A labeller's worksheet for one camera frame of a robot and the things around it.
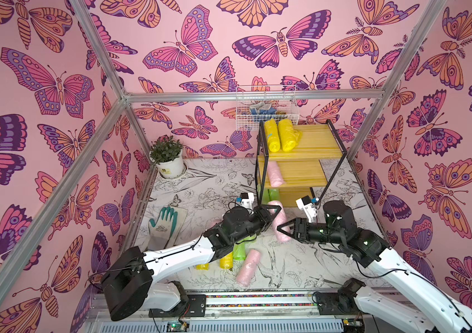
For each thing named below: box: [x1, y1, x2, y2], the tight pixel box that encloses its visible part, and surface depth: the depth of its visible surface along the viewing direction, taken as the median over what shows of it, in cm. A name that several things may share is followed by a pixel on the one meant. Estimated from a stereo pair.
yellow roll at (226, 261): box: [218, 251, 234, 270], surface depth 83 cm
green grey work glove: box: [147, 206, 178, 252], surface depth 94 cm
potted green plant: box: [149, 134, 185, 179], surface depth 103 cm
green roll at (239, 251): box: [233, 240, 246, 261], surface depth 84 cm
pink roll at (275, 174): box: [267, 160, 285, 188], surface depth 89 cm
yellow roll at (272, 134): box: [263, 118, 281, 153], surface depth 78 cm
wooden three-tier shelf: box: [254, 119, 348, 209], surface depth 87 cm
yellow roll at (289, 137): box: [277, 118, 303, 152], surface depth 77 cm
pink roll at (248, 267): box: [236, 248, 261, 288], surface depth 81 cm
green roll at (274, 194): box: [267, 188, 281, 202], surface depth 101 cm
